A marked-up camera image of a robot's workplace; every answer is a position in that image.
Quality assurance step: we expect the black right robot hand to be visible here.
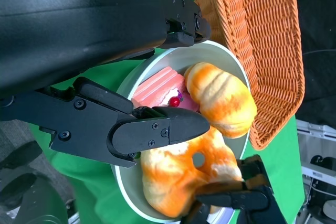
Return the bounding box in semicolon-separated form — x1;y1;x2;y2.
181;155;288;224

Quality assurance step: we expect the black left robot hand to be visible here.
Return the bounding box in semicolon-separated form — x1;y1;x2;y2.
0;0;212;168

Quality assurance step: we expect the ring-shaped orange bread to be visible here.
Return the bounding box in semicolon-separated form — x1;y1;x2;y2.
141;126;245;218

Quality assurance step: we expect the oblong orange bread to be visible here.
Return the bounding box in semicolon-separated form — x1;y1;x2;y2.
183;62;258;140

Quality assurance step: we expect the salmon pink cake slice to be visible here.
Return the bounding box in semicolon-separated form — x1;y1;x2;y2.
130;66;186;108

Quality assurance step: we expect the magenta pink cake slice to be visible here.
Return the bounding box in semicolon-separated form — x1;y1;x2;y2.
180;90;202;113

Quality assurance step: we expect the pale green bowl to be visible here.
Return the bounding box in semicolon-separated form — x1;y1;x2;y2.
110;40;251;223

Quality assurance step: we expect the orange wicker basket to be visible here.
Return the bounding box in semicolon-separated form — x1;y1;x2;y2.
194;0;306;151

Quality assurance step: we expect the white equipment rack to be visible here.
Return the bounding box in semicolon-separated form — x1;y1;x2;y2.
296;119;336;224

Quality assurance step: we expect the green tablecloth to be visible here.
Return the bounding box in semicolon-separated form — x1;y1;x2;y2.
28;0;307;224

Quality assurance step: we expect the black backdrop curtain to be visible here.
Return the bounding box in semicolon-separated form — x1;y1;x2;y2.
288;0;336;124

